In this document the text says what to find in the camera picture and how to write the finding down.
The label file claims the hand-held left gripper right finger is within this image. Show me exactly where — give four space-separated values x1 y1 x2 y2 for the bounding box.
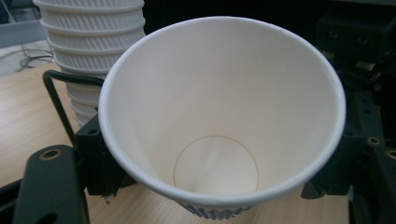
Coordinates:
300 132 369 201

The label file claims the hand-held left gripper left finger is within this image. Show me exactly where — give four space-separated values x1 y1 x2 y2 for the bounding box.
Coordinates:
74 114 137 197

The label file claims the tangle of black floor cables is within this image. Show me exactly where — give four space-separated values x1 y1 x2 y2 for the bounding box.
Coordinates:
18 43 55 70

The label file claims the blue and white paper cup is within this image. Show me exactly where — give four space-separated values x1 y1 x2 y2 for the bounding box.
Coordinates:
97 16 347 221

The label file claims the stack of white paper cups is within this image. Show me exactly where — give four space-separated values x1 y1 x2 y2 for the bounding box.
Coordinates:
32 0 148 129

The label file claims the black wire cup holder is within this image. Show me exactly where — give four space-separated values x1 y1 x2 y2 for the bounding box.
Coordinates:
42 69 106 147

